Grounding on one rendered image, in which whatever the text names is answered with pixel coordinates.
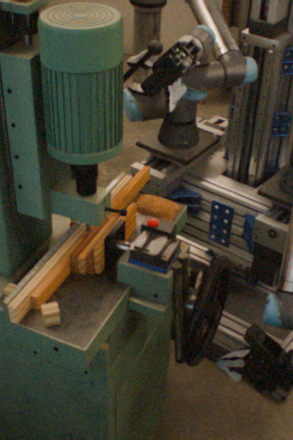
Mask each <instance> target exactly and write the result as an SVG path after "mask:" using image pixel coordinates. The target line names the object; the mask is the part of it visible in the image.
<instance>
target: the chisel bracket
mask: <svg viewBox="0 0 293 440"><path fill-rule="evenodd" d="M50 197H51V208H52V213H53V214H56V215H59V216H62V217H67V218H69V219H73V220H77V221H79V222H82V223H87V224H90V225H94V226H96V227H99V226H101V224H102V223H103V222H104V221H105V220H106V219H107V217H108V216H109V215H110V214H111V212H110V211H105V207H111V190H110V189H106V188H104V187H100V186H98V187H97V190H96V193H95V194H94V195H91V196H82V195H79V194H78V193H77V192H76V180H72V179H69V178H65V177H63V178H62V179H61V180H60V181H59V182H58V183H57V184H56V185H55V186H53V187H52V189H51V190H50Z"/></svg>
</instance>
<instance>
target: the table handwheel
mask: <svg viewBox="0 0 293 440"><path fill-rule="evenodd" d="M220 276H221V278H220ZM230 278H231V263H230V260H229V259H228V258H227V256H224V255H222V256H219V258H218V259H216V260H215V261H214V263H213V264H212V265H211V266H210V267H209V269H208V271H207V273H206V274H205V276H204V280H203V282H202V284H201V286H200V288H199V291H198V294H197V297H196V299H194V298H191V297H190V298H188V299H186V300H183V311H186V312H188V313H191V314H190V317H189V321H188V324H187V328H186V337H185V342H184V359H185V362H186V364H187V365H189V366H197V365H198V364H200V363H201V361H202V360H203V359H204V356H202V355H203V351H204V350H207V351H208V350H209V348H210V346H211V343H212V340H213V339H214V336H215V333H216V330H217V327H219V324H220V321H221V319H222V316H223V311H224V307H225V303H226V301H227V297H228V293H229V285H230ZM219 279H220V285H219V290H218V293H217V288H218V284H219ZM216 296H217V299H216ZM207 323H208V326H207V328H206V330H205V332H204V337H203V338H202V340H201V342H200V344H199V346H198V349H197V350H196V346H197V344H198V341H199V339H200V336H201V333H202V332H203V330H204V328H205V326H206V324H207Z"/></svg>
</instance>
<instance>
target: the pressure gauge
mask: <svg viewBox="0 0 293 440"><path fill-rule="evenodd" d="M201 274H202V275H201ZM202 277H203V270H200V269H198V268H195V267H194V268H193V269H192V270H191V276H190V277H189V284H190V290H192V288H193V289H195V290H197V289H198V287H199V286H200V283H201V280H202ZM199 279H200V280H199ZM198 280H199V281H198Z"/></svg>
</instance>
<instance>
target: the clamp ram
mask: <svg viewBox="0 0 293 440"><path fill-rule="evenodd" d="M104 244H105V267H107V268H110V267H111V266H112V265H113V263H114V262H115V260H116V259H117V258H118V257H119V255H120V254H121V252H123V251H124V252H125V251H126V250H127V248H131V246H132V245H133V244H131V243H129V242H126V241H125V220H121V219H120V220H119V221H118V222H117V223H116V225H115V226H114V227H113V228H112V230H111V231H110V232H109V233H108V235H107V237H106V238H105V239H104Z"/></svg>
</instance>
